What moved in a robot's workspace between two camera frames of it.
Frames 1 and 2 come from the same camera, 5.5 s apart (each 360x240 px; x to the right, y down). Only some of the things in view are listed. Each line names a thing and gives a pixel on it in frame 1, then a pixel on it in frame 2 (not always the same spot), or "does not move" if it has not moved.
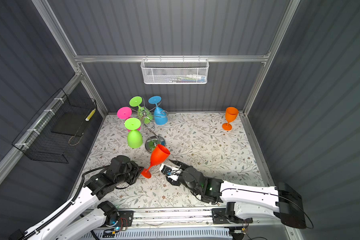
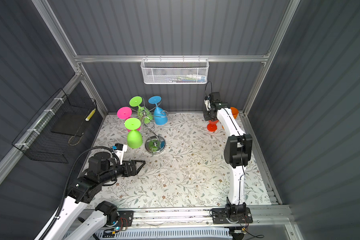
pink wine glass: [124, 113] does not move
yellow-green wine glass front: [135, 139] does not move
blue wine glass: [160, 117] does not move
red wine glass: [159, 155] → [212, 126]
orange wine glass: [231, 115] does not move
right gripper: [182, 166] → [207, 118]
